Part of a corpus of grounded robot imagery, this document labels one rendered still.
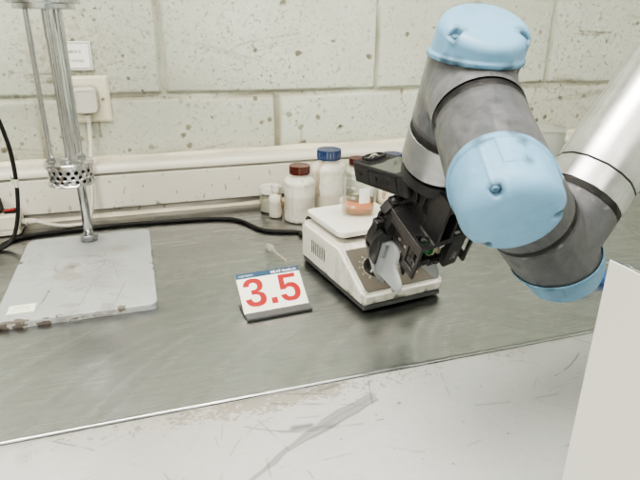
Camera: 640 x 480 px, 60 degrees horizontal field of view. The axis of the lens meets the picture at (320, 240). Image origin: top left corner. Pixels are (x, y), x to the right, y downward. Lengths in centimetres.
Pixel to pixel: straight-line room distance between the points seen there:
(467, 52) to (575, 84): 112
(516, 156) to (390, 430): 29
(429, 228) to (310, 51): 70
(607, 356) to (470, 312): 38
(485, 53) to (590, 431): 28
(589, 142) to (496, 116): 14
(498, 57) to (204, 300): 51
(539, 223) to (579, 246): 9
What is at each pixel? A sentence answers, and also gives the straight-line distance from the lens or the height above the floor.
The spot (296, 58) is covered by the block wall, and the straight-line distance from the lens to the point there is 120.
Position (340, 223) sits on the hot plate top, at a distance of 81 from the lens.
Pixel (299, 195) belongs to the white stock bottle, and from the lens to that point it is 105.
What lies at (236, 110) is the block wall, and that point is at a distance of 118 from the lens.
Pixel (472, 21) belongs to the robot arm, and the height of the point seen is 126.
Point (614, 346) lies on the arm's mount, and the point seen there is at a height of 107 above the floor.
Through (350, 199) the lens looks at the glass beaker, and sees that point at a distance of 83.
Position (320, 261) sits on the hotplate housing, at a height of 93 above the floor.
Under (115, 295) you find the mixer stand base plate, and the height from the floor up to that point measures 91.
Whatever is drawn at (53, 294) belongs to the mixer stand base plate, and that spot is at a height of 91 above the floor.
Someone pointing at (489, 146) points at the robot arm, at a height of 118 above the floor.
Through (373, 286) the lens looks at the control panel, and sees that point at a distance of 75.
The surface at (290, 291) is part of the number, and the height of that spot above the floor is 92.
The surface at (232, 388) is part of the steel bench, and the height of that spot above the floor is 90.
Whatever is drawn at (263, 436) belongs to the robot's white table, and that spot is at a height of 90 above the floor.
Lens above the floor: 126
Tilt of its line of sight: 21 degrees down
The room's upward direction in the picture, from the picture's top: straight up
